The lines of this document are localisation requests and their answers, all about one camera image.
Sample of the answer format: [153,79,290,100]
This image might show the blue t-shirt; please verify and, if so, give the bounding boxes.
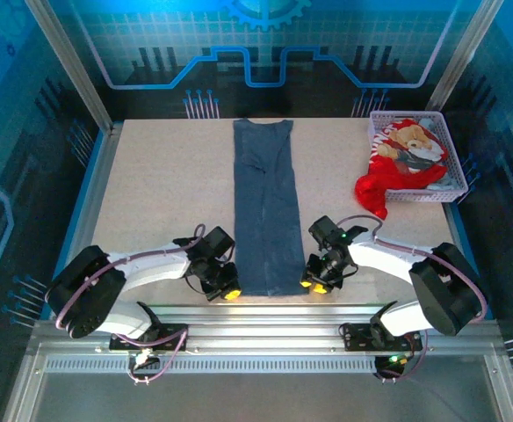
[231,117,306,298]

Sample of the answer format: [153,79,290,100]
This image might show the slotted metal strip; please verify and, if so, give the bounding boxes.
[45,357,415,375]

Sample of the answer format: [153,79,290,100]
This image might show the red teddy bear t-shirt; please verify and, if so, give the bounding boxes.
[355,118,451,221]

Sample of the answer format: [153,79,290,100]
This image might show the lavender plastic basket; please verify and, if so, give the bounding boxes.
[368,110,471,204]

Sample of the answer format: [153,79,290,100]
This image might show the light grey garment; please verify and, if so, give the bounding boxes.
[416,116,466,194]

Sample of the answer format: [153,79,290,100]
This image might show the aluminium mounting rail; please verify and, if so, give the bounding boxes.
[27,302,503,356]

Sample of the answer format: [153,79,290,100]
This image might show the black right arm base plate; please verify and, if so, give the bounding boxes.
[339,320,423,353]

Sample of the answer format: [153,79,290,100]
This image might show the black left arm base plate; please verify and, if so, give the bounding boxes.
[109,324,190,353]

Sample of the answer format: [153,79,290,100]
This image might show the aluminium frame post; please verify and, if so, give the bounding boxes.
[24,0,116,134]
[425,0,506,112]

